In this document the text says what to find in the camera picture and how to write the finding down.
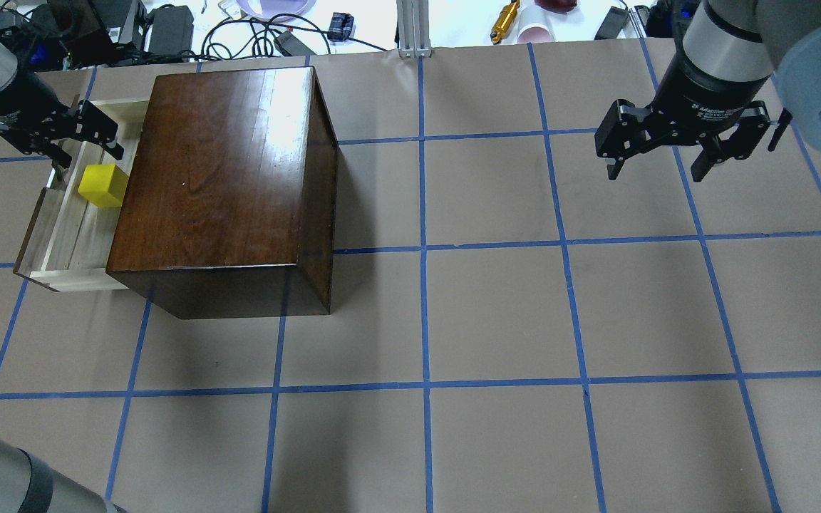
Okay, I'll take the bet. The pink mug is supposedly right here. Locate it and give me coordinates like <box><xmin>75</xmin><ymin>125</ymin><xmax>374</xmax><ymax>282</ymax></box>
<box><xmin>515</xmin><ymin>19</ymin><xmax>555</xmax><ymax>43</ymax></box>

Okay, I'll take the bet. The light wooden drawer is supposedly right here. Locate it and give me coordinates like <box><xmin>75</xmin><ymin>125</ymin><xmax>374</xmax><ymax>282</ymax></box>
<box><xmin>13</xmin><ymin>98</ymin><xmax>149</xmax><ymax>292</ymax></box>

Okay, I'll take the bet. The yellow block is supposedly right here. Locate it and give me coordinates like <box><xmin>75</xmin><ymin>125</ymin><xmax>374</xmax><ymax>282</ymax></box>
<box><xmin>78</xmin><ymin>165</ymin><xmax>128</xmax><ymax>209</ymax></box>

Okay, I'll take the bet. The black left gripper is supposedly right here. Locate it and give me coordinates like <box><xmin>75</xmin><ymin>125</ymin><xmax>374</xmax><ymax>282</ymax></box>
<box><xmin>0</xmin><ymin>69</ymin><xmax>125</xmax><ymax>186</ymax></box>

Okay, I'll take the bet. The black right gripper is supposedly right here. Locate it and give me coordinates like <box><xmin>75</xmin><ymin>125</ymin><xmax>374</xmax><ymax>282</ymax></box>
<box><xmin>595</xmin><ymin>54</ymin><xmax>771</xmax><ymax>184</ymax></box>

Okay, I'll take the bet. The red mango fruit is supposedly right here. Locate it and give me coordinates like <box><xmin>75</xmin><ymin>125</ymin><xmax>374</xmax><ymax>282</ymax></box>
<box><xmin>535</xmin><ymin>0</ymin><xmax>579</xmax><ymax>14</ymax></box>

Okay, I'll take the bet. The small blue plaid pouch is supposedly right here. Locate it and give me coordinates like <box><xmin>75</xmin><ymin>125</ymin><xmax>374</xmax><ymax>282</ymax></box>
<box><xmin>328</xmin><ymin>12</ymin><xmax>355</xmax><ymax>43</ymax></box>

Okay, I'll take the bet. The black power adapter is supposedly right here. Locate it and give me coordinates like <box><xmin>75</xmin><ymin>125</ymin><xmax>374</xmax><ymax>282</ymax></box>
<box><xmin>595</xmin><ymin>6</ymin><xmax>629</xmax><ymax>40</ymax></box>

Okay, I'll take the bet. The aluminium frame post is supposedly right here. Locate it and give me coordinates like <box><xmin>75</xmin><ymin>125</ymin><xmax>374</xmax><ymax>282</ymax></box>
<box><xmin>396</xmin><ymin>0</ymin><xmax>433</xmax><ymax>58</ymax></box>

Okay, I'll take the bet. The dark wooden drawer cabinet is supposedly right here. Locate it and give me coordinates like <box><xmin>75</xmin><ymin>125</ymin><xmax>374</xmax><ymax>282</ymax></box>
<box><xmin>105</xmin><ymin>67</ymin><xmax>340</xmax><ymax>319</ymax></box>

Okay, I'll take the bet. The gold metal cylinder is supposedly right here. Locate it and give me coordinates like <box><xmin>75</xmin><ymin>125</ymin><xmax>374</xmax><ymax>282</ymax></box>
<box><xmin>489</xmin><ymin>0</ymin><xmax>520</xmax><ymax>45</ymax></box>

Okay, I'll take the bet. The purple plate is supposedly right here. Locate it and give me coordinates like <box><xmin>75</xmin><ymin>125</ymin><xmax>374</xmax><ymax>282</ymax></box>
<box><xmin>237</xmin><ymin>0</ymin><xmax>315</xmax><ymax>21</ymax></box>

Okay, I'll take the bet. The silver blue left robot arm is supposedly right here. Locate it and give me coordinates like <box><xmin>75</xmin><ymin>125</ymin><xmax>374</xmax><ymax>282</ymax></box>
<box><xmin>0</xmin><ymin>42</ymin><xmax>124</xmax><ymax>512</ymax></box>

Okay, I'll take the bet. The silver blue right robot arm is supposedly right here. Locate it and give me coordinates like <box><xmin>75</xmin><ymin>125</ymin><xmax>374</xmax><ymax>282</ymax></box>
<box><xmin>595</xmin><ymin>1</ymin><xmax>821</xmax><ymax>182</ymax></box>

